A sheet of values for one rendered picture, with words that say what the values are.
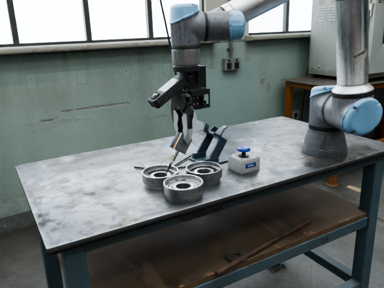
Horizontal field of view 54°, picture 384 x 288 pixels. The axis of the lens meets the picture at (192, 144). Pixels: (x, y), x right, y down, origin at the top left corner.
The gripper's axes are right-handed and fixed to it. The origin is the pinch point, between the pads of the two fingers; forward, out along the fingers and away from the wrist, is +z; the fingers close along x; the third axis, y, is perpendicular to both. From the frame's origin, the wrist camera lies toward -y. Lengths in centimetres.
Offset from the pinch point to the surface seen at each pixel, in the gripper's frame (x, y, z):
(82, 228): -8.1, -32.4, 13.1
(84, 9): 163, 29, -42
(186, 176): -3.7, -1.6, 9.6
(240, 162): -4.9, 16.8, 9.3
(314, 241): -13, 42, 41
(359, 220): -14, 65, 40
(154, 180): -0.2, -9.7, 9.9
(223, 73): 153, 131, 6
